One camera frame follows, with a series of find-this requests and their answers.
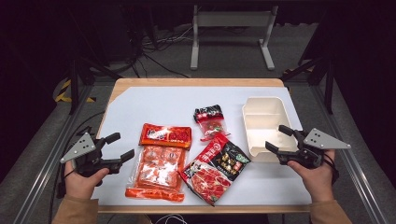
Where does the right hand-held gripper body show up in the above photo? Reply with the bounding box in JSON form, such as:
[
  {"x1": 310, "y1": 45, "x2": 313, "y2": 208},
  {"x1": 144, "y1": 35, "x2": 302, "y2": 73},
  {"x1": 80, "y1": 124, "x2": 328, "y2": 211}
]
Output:
[{"x1": 276, "y1": 128, "x2": 352, "y2": 171}]

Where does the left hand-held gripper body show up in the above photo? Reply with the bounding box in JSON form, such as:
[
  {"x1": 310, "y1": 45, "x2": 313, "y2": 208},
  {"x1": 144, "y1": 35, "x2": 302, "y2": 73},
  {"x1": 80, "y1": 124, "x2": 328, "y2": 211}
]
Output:
[{"x1": 60, "y1": 132, "x2": 123, "y2": 179}]

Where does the cream plastic divided container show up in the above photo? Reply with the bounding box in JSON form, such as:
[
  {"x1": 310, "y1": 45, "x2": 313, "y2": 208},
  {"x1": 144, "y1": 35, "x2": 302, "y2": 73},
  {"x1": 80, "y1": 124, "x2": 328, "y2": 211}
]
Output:
[{"x1": 241, "y1": 96, "x2": 299, "y2": 163}]

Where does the large orange seasoning packet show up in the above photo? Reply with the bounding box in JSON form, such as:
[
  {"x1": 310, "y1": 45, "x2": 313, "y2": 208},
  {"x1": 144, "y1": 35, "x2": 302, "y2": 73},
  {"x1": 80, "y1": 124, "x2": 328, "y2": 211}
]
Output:
[{"x1": 124, "y1": 122, "x2": 193, "y2": 203}]

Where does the red and black food packet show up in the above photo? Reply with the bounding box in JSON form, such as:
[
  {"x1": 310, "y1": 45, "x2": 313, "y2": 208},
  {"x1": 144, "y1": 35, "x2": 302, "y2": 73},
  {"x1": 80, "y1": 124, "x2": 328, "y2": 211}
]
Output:
[{"x1": 179, "y1": 133, "x2": 252, "y2": 207}]

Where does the person's left hand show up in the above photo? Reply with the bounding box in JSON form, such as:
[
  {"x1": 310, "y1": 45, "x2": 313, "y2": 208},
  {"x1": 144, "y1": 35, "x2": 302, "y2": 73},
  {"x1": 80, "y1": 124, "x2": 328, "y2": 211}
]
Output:
[{"x1": 64, "y1": 161, "x2": 110, "y2": 200}]

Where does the person's right hand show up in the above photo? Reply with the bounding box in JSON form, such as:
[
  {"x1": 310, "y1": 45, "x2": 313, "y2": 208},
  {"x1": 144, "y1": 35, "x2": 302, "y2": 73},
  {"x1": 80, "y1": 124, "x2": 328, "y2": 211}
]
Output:
[{"x1": 287, "y1": 148, "x2": 337, "y2": 203}]

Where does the black tripod stand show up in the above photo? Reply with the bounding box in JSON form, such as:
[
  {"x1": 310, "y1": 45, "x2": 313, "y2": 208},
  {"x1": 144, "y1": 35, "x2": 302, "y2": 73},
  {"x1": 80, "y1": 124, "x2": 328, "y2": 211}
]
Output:
[
  {"x1": 279, "y1": 55, "x2": 336, "y2": 116},
  {"x1": 66, "y1": 55, "x2": 123, "y2": 116}
]

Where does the white table mat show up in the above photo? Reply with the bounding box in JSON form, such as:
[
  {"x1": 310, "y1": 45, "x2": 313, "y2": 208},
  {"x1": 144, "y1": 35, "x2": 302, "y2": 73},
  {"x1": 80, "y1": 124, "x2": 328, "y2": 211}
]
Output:
[{"x1": 91, "y1": 86, "x2": 312, "y2": 207}]

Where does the small black and red packet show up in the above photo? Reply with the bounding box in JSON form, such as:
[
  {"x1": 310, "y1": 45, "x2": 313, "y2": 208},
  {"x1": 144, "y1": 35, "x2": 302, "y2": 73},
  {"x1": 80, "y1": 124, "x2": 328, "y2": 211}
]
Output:
[{"x1": 192, "y1": 104, "x2": 232, "y2": 143}]

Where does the long black floor cable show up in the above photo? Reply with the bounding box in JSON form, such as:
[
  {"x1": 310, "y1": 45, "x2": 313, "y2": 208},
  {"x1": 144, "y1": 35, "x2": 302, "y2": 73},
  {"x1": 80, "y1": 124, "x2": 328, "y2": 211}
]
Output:
[{"x1": 48, "y1": 111, "x2": 106, "y2": 224}]

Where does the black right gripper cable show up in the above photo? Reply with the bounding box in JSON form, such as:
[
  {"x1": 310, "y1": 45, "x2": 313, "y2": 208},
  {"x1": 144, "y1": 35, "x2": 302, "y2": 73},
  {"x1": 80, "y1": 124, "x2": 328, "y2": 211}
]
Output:
[{"x1": 321, "y1": 150, "x2": 341, "y2": 185}]

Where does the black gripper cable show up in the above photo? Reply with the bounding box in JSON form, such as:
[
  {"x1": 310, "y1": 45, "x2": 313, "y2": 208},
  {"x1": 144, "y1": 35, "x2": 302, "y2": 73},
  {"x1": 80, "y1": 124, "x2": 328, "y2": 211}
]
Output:
[
  {"x1": 321, "y1": 150, "x2": 341, "y2": 185},
  {"x1": 55, "y1": 164, "x2": 78, "y2": 200}
]

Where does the aluminium rail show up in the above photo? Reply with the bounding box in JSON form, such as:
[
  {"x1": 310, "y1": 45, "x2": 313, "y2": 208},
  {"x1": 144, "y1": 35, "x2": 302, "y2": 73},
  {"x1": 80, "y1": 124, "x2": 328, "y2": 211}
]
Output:
[
  {"x1": 311, "y1": 83, "x2": 390, "y2": 224},
  {"x1": 12, "y1": 83, "x2": 94, "y2": 224}
]

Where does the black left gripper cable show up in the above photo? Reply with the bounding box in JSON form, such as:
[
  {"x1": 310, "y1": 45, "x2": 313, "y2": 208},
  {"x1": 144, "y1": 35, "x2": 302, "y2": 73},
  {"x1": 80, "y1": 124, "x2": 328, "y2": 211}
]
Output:
[{"x1": 55, "y1": 164, "x2": 78, "y2": 200}]

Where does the thin white cable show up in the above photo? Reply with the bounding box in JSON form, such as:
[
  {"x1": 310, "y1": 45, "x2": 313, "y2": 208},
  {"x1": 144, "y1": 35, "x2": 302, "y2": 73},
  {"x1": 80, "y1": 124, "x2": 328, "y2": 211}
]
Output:
[{"x1": 153, "y1": 214, "x2": 188, "y2": 224}]

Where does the bundle of floor cables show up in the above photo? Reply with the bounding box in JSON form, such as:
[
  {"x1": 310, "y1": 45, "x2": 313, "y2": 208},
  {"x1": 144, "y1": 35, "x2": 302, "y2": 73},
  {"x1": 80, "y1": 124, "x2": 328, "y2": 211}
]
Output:
[{"x1": 124, "y1": 26, "x2": 195, "y2": 78}]

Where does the grey metal stand frame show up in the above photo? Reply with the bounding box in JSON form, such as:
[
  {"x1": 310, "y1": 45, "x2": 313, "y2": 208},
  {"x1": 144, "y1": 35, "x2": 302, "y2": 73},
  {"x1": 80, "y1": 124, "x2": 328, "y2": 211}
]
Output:
[{"x1": 190, "y1": 4, "x2": 279, "y2": 71}]

